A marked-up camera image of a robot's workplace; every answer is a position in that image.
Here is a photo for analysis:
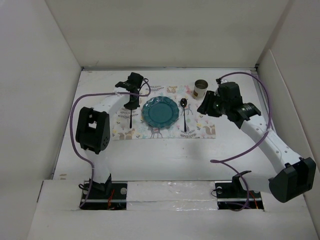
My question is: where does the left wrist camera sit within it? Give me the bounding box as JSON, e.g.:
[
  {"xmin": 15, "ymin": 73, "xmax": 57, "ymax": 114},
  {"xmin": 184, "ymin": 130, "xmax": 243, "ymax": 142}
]
[{"xmin": 127, "ymin": 72, "xmax": 144, "ymax": 88}]

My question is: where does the teal scalloped plate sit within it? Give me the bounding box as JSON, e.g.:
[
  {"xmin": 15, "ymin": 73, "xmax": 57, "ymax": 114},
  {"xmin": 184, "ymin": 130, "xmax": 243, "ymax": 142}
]
[{"xmin": 141, "ymin": 96, "xmax": 180, "ymax": 129}]

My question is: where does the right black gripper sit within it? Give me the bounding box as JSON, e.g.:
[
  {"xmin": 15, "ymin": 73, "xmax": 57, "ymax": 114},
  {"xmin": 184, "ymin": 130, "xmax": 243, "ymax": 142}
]
[{"xmin": 196, "ymin": 90, "xmax": 230, "ymax": 118}]

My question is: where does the black metal fork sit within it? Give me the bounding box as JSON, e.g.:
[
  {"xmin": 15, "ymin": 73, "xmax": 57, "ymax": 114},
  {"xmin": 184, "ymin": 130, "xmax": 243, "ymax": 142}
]
[{"xmin": 129, "ymin": 109, "xmax": 133, "ymax": 129}]

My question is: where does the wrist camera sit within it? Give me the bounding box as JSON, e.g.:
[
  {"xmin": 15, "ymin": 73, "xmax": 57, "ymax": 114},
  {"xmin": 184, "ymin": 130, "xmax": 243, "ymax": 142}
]
[
  {"xmin": 217, "ymin": 82, "xmax": 243, "ymax": 103},
  {"xmin": 127, "ymin": 72, "xmax": 144, "ymax": 88}
]

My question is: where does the black spoon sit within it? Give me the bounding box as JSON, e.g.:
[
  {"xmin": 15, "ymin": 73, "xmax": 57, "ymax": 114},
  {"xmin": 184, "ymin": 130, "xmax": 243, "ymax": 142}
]
[{"xmin": 180, "ymin": 98, "xmax": 188, "ymax": 133}]

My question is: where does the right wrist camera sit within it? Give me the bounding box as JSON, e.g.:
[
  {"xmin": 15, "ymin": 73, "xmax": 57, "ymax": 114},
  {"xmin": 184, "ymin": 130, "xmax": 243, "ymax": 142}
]
[{"xmin": 217, "ymin": 82, "xmax": 243, "ymax": 103}]

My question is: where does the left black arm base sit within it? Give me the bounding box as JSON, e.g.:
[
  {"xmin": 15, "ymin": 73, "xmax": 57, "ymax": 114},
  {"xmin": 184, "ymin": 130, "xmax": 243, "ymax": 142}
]
[{"xmin": 78, "ymin": 181, "xmax": 128, "ymax": 211}]

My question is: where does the stainless steel cup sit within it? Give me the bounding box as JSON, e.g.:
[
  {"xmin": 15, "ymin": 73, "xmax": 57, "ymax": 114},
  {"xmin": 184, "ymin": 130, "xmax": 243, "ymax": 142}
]
[{"xmin": 192, "ymin": 79, "xmax": 208, "ymax": 99}]

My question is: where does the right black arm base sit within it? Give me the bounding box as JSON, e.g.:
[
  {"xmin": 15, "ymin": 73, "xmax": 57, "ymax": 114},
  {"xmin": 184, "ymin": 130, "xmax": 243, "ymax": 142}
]
[{"xmin": 210, "ymin": 174, "xmax": 264, "ymax": 211}]

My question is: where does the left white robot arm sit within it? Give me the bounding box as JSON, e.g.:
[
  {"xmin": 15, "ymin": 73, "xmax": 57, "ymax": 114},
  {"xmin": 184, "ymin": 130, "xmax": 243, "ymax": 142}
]
[{"xmin": 69, "ymin": 78, "xmax": 144, "ymax": 199}]

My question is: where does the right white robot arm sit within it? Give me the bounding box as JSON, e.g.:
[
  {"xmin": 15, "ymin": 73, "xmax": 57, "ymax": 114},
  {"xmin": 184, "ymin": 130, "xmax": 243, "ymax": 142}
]
[{"xmin": 197, "ymin": 90, "xmax": 317, "ymax": 203}]

